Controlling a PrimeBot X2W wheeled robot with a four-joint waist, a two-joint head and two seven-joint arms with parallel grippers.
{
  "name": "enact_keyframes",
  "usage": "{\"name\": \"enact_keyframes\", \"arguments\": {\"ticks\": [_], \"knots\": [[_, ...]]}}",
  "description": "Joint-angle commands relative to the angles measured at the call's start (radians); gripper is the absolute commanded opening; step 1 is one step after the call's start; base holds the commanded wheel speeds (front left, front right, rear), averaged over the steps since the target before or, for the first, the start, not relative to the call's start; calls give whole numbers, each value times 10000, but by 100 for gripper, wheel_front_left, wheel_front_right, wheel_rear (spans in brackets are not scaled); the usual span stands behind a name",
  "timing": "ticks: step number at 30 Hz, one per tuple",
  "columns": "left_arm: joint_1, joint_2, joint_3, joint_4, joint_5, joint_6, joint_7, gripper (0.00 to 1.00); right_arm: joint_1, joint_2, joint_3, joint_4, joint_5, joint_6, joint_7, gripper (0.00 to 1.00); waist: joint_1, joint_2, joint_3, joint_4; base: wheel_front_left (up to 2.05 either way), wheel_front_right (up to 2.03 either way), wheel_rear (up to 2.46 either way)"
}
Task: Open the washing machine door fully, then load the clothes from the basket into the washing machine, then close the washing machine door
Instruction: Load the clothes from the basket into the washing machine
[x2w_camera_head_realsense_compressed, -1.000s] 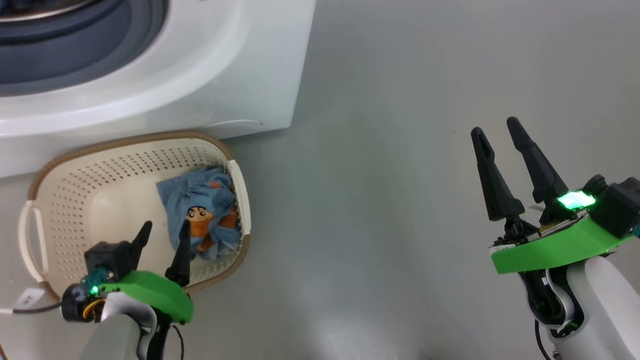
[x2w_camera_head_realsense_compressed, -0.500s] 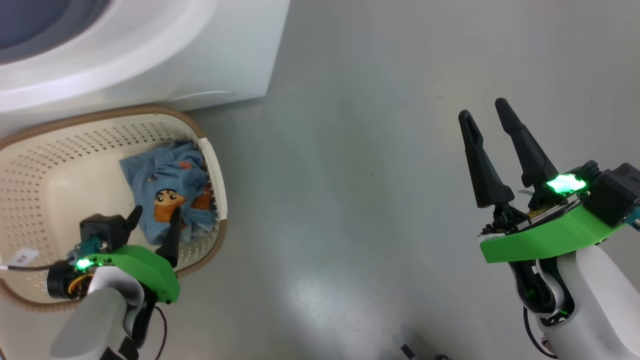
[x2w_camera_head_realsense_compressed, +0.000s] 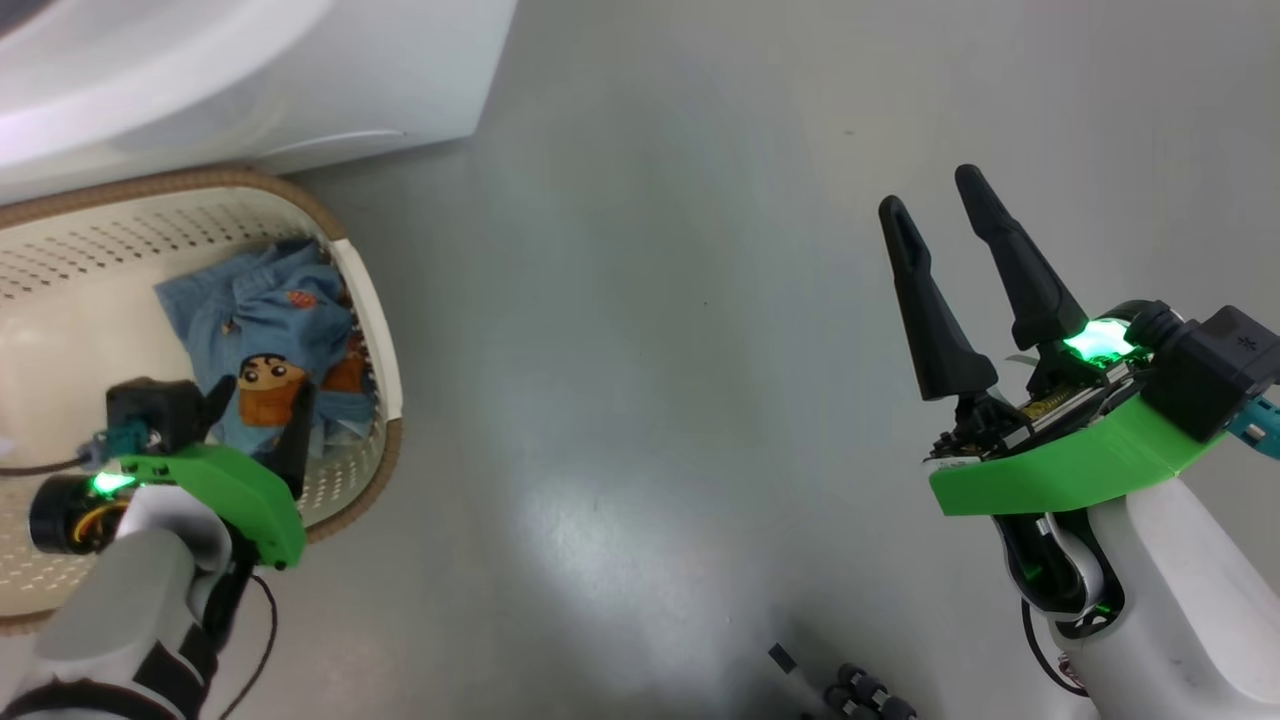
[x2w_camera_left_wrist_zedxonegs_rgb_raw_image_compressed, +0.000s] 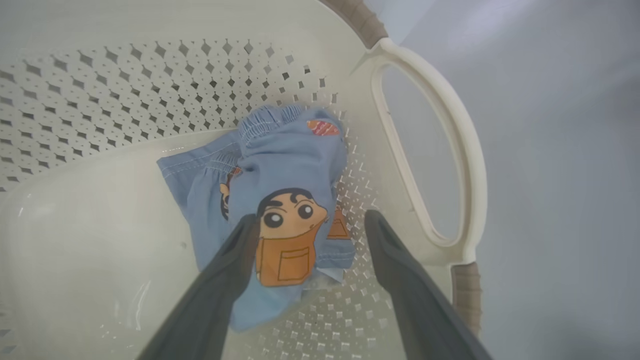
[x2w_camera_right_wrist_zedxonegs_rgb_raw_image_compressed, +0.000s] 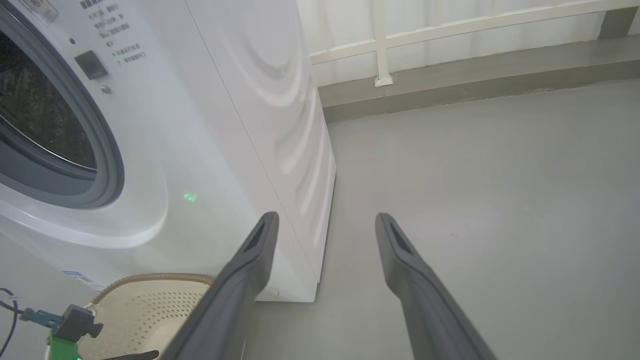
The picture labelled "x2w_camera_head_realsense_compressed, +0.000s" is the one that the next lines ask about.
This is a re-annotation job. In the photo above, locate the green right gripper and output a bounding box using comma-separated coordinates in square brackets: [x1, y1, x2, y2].
[878, 164, 1232, 519]

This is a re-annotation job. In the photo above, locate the thin black right gripper cable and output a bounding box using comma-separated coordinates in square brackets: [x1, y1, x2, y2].
[1020, 600, 1092, 699]

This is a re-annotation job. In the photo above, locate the cream laundry basket brown rim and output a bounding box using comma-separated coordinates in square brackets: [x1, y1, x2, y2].
[0, 165, 405, 637]

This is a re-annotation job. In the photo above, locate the teal camera connector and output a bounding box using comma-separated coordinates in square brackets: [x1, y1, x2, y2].
[1225, 395, 1280, 450]
[85, 425, 147, 472]

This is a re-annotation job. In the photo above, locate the teal left camera connector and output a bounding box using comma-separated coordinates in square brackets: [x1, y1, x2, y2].
[85, 425, 147, 472]

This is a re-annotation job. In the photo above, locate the teal right camera connector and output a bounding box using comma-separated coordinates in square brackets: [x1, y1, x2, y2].
[1225, 395, 1280, 450]

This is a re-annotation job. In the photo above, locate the round white filter cover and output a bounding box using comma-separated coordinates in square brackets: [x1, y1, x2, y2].
[280, 128, 407, 163]

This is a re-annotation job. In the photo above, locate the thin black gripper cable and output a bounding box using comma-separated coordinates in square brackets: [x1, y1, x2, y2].
[1020, 600, 1092, 699]
[215, 572, 280, 720]

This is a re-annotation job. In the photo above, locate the blue cartoon print garment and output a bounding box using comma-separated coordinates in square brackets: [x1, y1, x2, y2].
[153, 238, 380, 464]

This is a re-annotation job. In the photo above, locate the black left camera cable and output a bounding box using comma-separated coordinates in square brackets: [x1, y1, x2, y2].
[0, 455, 92, 479]

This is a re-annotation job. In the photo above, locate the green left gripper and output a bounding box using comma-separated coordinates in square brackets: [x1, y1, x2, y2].
[28, 373, 318, 572]

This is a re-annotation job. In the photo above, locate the thin black left gripper cable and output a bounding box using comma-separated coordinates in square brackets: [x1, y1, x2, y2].
[215, 572, 280, 720]

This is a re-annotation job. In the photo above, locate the white washing machine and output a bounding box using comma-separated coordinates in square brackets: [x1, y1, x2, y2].
[0, 0, 519, 207]

